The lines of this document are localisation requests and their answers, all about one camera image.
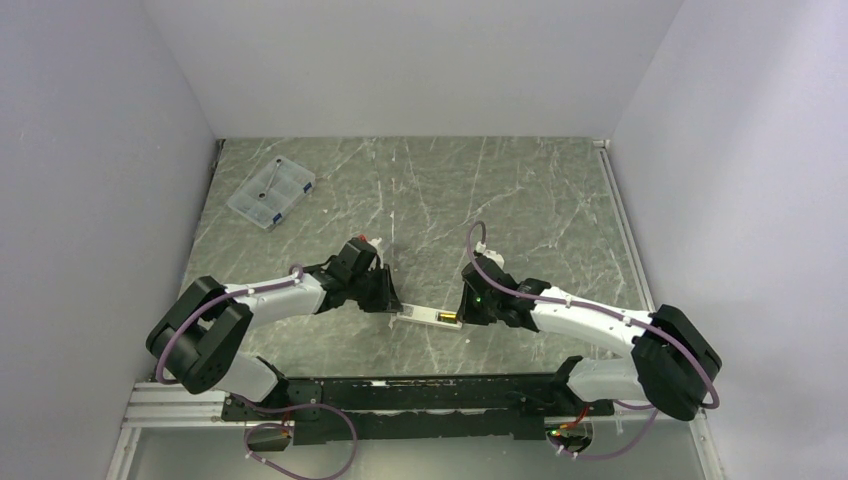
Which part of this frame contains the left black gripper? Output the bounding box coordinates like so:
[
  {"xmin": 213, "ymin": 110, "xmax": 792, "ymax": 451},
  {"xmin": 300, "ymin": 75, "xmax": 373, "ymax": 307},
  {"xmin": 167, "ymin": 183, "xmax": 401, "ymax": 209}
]
[{"xmin": 348, "ymin": 263, "xmax": 403, "ymax": 313}]

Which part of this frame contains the white remote control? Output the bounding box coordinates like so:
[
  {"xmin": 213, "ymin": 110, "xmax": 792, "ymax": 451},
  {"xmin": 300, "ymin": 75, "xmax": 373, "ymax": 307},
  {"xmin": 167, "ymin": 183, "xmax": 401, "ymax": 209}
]
[{"xmin": 392, "ymin": 304, "xmax": 462, "ymax": 330}]

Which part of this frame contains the gold AA battery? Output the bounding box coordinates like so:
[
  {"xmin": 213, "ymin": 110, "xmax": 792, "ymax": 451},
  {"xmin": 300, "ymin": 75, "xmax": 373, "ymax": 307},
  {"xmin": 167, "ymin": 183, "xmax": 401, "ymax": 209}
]
[{"xmin": 436, "ymin": 312, "xmax": 459, "ymax": 324}]

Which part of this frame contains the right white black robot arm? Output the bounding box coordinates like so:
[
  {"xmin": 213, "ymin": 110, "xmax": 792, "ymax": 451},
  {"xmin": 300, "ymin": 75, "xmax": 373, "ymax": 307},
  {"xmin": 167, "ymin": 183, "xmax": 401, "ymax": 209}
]
[{"xmin": 457, "ymin": 254, "xmax": 722, "ymax": 421}]

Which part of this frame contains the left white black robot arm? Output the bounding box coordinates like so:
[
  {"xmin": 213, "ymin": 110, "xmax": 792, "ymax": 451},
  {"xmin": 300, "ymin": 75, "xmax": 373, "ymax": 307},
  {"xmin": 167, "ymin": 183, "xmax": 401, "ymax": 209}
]
[{"xmin": 146, "ymin": 235, "xmax": 402, "ymax": 420}]

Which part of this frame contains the clear plastic organizer box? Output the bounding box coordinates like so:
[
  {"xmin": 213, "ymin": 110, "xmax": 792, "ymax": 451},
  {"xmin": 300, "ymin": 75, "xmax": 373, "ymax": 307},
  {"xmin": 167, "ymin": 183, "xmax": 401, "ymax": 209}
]
[{"xmin": 226, "ymin": 156, "xmax": 316, "ymax": 231}]

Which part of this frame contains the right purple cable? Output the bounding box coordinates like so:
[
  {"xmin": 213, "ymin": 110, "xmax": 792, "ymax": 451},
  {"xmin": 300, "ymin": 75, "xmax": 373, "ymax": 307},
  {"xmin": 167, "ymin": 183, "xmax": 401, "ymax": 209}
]
[{"xmin": 465, "ymin": 221, "xmax": 721, "ymax": 463}]

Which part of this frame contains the purple cable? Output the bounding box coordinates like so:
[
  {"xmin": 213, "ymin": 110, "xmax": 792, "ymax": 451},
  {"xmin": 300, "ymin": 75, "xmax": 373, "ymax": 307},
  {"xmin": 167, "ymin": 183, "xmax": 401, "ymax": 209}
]
[
  {"xmin": 231, "ymin": 394, "xmax": 363, "ymax": 480},
  {"xmin": 465, "ymin": 221, "xmax": 721, "ymax": 463}
]

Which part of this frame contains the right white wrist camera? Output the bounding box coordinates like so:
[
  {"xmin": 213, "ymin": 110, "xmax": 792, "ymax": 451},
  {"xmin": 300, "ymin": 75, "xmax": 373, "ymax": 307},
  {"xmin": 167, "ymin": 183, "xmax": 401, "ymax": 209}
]
[{"xmin": 473, "ymin": 242, "xmax": 505, "ymax": 269}]

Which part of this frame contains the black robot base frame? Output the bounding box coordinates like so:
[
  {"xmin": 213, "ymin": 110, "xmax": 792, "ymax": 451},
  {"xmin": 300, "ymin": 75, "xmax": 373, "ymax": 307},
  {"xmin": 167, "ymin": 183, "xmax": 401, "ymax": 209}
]
[{"xmin": 221, "ymin": 373, "xmax": 614, "ymax": 446}]

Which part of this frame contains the aluminium rail right edge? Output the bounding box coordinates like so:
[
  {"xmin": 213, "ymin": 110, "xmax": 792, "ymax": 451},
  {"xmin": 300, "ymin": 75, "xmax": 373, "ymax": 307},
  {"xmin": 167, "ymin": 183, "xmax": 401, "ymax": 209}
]
[{"xmin": 592, "ymin": 140, "xmax": 656, "ymax": 311}]

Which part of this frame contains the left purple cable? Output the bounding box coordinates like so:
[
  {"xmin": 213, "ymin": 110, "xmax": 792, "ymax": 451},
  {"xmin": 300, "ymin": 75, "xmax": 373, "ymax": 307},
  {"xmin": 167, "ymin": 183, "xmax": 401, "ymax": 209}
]
[{"xmin": 231, "ymin": 394, "xmax": 363, "ymax": 480}]

